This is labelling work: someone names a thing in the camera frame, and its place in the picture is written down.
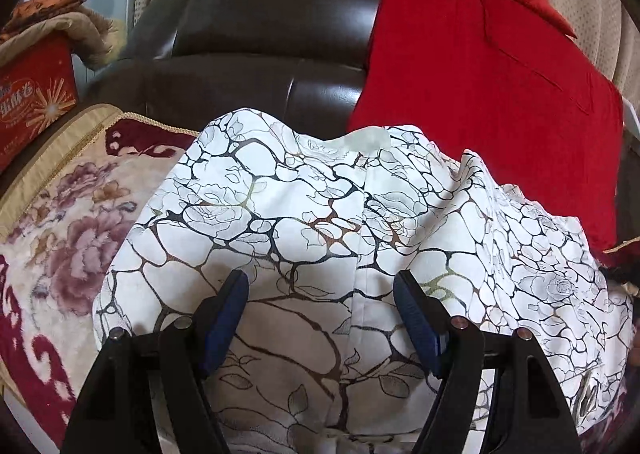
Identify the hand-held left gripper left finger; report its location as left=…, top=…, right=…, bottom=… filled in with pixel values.
left=60, top=270, right=250, bottom=454

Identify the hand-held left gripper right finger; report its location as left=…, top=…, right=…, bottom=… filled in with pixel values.
left=392, top=270, right=583, bottom=454

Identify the white black-veined print coat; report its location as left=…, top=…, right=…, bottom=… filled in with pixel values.
left=92, top=108, right=636, bottom=454

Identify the floral plush blanket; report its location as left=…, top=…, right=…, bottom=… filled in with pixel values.
left=0, top=103, right=201, bottom=454

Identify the red blanket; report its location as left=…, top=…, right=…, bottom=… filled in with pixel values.
left=346, top=0, right=625, bottom=252

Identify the red cardboard box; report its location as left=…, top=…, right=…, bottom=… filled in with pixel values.
left=0, top=36, right=78, bottom=175

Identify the beige fluffy blanket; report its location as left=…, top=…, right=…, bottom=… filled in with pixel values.
left=0, top=9, right=126, bottom=70

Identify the dark brown leather sofa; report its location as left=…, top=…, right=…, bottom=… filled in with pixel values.
left=132, top=0, right=640, bottom=100

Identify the orange patterned cloth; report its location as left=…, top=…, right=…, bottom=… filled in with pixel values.
left=0, top=0, right=88, bottom=42

